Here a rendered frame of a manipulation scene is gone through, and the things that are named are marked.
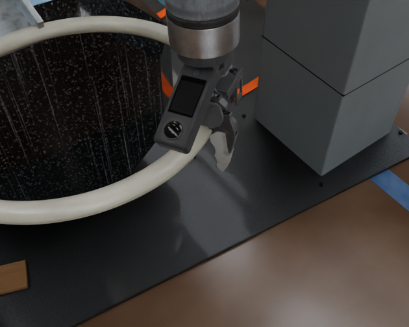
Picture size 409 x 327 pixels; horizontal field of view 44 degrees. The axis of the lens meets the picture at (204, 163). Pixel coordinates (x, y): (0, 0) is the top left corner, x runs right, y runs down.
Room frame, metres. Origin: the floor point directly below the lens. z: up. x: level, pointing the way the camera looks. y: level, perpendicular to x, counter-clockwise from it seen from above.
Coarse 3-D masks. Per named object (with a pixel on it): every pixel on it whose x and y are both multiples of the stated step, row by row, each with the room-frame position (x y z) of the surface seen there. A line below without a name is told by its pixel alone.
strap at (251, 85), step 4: (164, 8) 2.33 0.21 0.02; (160, 12) 2.30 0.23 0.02; (164, 12) 2.30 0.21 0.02; (160, 16) 2.26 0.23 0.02; (252, 80) 1.76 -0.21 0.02; (256, 80) 1.76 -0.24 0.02; (248, 84) 1.73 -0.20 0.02; (252, 84) 1.73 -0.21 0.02; (256, 84) 1.73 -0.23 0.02; (244, 88) 1.71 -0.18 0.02; (248, 88) 1.71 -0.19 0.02; (252, 88) 1.71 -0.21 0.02; (244, 92) 1.68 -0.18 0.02; (248, 92) 1.68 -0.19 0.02
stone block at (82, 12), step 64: (64, 0) 1.12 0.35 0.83; (128, 0) 1.27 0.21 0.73; (0, 64) 0.98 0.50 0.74; (64, 64) 1.06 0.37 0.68; (128, 64) 1.14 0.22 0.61; (0, 128) 0.95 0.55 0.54; (64, 128) 1.03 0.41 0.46; (128, 128) 1.13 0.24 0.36; (0, 192) 0.91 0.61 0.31; (64, 192) 1.00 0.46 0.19
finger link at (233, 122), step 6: (228, 114) 0.50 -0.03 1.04; (228, 120) 0.49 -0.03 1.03; (234, 120) 0.50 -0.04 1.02; (222, 126) 0.49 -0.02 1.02; (228, 126) 0.49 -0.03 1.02; (234, 126) 0.49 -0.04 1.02; (228, 132) 0.49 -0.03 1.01; (234, 132) 0.49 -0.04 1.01; (228, 138) 0.49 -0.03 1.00; (234, 138) 0.49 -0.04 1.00; (228, 144) 0.49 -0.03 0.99; (228, 150) 0.49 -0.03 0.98
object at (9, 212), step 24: (48, 24) 0.81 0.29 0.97; (72, 24) 0.81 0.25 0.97; (96, 24) 0.81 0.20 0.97; (120, 24) 0.80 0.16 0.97; (144, 24) 0.79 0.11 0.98; (0, 48) 0.75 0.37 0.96; (144, 168) 0.42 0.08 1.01; (168, 168) 0.42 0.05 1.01; (96, 192) 0.38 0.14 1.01; (120, 192) 0.38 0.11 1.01; (144, 192) 0.39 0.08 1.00; (0, 216) 0.36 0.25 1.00; (24, 216) 0.35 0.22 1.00; (48, 216) 0.35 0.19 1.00; (72, 216) 0.36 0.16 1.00
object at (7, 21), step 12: (0, 0) 0.88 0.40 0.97; (12, 0) 0.89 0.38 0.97; (24, 0) 0.84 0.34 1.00; (0, 12) 0.85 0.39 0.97; (12, 12) 0.86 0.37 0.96; (24, 12) 0.85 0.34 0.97; (36, 12) 0.82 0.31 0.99; (0, 24) 0.82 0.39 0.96; (12, 24) 0.83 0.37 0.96; (24, 24) 0.83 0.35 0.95; (36, 24) 0.80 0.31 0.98; (0, 36) 0.80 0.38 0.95
